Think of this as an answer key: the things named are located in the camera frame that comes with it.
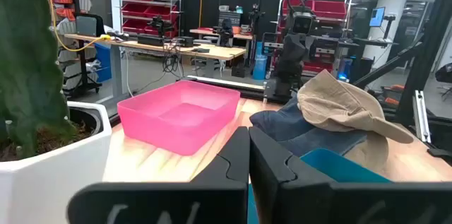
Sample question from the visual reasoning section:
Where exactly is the long wooden workbench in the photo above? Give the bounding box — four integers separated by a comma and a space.
64, 33, 247, 98

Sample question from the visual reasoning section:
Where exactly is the yellow hanging cable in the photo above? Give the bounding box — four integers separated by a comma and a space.
44, 0, 112, 53

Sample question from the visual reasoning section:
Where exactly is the silver aluminium extrusion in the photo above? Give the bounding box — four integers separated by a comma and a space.
412, 89, 432, 144

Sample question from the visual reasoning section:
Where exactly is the black rack with orange bins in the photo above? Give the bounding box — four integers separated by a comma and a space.
44, 0, 104, 98

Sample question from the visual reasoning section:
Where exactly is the white hexagonal planter pot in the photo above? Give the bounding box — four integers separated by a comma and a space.
0, 100, 113, 224

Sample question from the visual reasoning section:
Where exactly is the black desk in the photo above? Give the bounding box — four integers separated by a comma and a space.
352, 36, 400, 47

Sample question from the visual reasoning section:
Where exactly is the green cactus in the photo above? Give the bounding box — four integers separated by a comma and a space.
0, 0, 77, 160

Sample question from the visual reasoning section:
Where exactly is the short wooden workbench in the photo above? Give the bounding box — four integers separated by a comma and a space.
189, 28, 254, 41

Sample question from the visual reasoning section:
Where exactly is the beige baseball cap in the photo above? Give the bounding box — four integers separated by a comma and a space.
297, 69, 415, 144

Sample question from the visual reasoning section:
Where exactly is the black equipment box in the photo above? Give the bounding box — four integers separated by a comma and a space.
136, 33, 165, 47

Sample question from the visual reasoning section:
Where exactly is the black power supply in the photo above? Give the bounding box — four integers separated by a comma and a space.
176, 35, 195, 48

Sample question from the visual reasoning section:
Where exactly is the blue trash can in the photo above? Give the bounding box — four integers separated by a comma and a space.
251, 42, 268, 81

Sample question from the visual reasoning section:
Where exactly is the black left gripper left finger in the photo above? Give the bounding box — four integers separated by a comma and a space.
66, 126, 251, 224

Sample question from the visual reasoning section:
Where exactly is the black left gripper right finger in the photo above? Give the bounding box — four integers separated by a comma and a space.
249, 126, 452, 224

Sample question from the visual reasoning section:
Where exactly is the teal plastic bin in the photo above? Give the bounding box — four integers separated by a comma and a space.
246, 148, 391, 224

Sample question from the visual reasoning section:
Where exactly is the blue crate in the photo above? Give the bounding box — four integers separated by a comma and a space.
93, 42, 112, 83

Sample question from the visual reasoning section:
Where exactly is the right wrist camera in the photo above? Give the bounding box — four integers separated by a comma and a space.
290, 11, 316, 37

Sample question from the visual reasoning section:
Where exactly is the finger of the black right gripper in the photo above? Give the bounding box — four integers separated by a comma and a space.
293, 38, 307, 76
278, 38, 295, 78

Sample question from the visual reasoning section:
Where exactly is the black cable bundle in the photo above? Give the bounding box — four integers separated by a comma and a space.
160, 45, 184, 80

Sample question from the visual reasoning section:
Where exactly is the grey backed chair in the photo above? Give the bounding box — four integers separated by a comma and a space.
75, 13, 106, 38

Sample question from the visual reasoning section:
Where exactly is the grey tool chest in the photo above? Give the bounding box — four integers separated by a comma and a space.
218, 11, 243, 28

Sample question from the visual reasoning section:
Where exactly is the blue lit computer monitor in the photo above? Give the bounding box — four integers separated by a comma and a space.
369, 6, 386, 28

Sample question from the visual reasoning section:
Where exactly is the pink plastic bin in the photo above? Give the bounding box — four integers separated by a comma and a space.
117, 79, 242, 157

